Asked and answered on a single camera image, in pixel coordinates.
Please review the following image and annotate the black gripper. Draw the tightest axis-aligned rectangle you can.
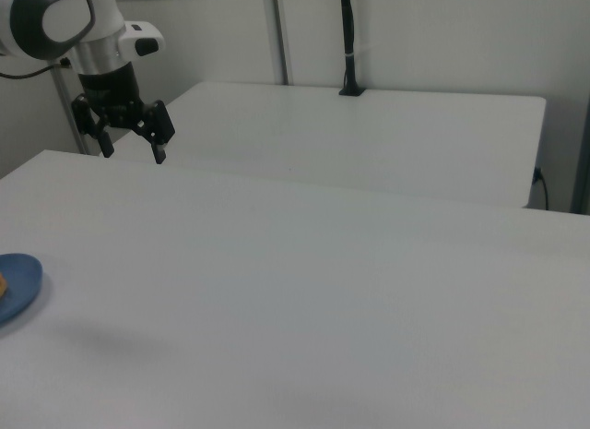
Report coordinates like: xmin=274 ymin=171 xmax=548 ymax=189
xmin=71 ymin=62 xmax=177 ymax=165

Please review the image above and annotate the blue round plate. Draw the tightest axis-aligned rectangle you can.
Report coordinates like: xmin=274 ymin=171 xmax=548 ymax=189
xmin=0 ymin=252 xmax=44 ymax=327

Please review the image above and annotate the black pole with base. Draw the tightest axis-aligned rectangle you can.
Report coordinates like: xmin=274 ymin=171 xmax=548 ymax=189
xmin=338 ymin=0 xmax=368 ymax=99

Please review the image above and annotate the thin metal post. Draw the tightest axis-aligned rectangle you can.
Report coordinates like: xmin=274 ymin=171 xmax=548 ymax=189
xmin=49 ymin=62 xmax=89 ymax=156

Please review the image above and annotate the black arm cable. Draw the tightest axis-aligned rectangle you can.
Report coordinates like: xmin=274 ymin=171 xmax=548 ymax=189
xmin=0 ymin=58 xmax=71 ymax=80

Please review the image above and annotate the grey metal frame post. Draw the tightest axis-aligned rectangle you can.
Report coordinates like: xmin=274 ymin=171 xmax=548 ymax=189
xmin=263 ymin=0 xmax=295 ymax=86

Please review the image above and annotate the black cable under table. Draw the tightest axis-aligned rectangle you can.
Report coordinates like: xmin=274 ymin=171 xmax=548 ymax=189
xmin=533 ymin=167 xmax=550 ymax=212

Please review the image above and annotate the grey partition edge post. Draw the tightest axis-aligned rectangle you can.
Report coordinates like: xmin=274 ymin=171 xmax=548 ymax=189
xmin=570 ymin=0 xmax=590 ymax=215

